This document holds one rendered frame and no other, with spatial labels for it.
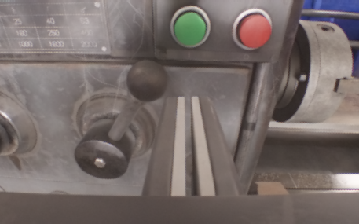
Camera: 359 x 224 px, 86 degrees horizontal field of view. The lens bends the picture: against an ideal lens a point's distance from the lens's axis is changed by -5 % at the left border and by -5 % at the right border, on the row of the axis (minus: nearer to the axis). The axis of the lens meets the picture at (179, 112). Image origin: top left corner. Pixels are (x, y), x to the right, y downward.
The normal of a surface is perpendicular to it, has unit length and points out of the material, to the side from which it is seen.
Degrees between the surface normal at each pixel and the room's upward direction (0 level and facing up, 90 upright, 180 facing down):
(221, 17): 90
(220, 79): 90
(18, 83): 90
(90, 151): 90
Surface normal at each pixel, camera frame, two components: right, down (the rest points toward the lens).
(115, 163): -0.04, 0.53
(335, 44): -0.01, -0.32
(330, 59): -0.03, -0.03
